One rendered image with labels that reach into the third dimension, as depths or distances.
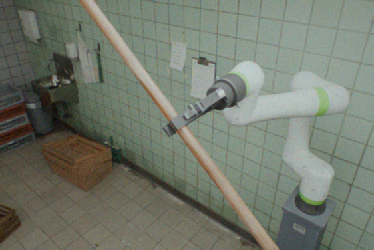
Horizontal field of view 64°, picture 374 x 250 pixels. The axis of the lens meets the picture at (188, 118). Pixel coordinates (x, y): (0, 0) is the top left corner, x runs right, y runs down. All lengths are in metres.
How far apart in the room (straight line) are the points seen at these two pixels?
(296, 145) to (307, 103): 0.41
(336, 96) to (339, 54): 0.63
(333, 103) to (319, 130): 0.81
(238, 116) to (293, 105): 0.23
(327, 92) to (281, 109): 0.21
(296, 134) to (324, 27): 0.65
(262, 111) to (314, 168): 0.53
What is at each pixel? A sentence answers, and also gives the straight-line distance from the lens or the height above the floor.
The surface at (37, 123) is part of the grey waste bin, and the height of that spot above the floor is 0.20.
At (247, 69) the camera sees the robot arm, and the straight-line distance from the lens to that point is 0.95.
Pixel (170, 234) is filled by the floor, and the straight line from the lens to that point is 2.99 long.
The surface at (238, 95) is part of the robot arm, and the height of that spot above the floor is 1.96.
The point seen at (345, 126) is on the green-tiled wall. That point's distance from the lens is 2.00.
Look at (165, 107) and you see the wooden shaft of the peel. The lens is 0.73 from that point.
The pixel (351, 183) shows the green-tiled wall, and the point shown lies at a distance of 2.18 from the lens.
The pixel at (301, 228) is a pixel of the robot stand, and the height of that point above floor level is 1.12.
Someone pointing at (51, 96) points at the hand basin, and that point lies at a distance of 3.83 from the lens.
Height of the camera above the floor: 2.33
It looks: 30 degrees down
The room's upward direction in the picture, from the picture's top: straight up
